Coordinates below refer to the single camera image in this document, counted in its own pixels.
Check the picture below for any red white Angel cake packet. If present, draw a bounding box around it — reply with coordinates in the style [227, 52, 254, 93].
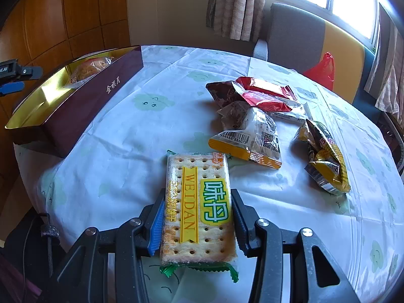
[241, 90, 302, 112]

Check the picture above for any white label snack packet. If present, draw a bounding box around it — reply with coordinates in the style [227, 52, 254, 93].
[270, 103, 313, 124]

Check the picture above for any pastry bag orange edge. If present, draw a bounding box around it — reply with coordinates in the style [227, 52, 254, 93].
[208, 101, 282, 169]

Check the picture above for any left beige patterned curtain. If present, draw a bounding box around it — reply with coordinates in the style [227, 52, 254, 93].
[206, 0, 265, 42]

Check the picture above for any beige patterned curtain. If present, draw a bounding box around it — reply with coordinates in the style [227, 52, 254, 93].
[206, 0, 265, 42]
[364, 6, 403, 123]

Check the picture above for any dark maroon snack packet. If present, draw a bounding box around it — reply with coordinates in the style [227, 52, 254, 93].
[206, 81, 243, 108]

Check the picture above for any right beige patterned curtain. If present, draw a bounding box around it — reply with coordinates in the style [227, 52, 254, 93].
[364, 6, 403, 123]

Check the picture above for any bread bun clear red bag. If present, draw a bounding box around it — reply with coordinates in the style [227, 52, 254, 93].
[64, 57, 114, 89]

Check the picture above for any maroon gold tin box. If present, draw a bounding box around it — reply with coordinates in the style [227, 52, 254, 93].
[5, 46, 143, 157]

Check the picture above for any red gold cake packet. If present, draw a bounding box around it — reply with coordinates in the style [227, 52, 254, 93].
[236, 77, 298, 101]

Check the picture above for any green yellow cracker pack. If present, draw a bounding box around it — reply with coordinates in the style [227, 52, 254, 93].
[160, 152, 239, 282]

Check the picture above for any yellow black snack bag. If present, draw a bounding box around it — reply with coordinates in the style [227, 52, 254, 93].
[295, 119, 350, 196]

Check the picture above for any red plastic bag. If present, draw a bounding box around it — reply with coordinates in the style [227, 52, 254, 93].
[303, 52, 335, 91]

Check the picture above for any grey yellow blue armchair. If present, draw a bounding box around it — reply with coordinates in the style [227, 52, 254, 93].
[253, 3, 381, 122]

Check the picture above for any wooden panel wardrobe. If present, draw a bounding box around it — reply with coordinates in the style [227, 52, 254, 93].
[0, 0, 132, 127]

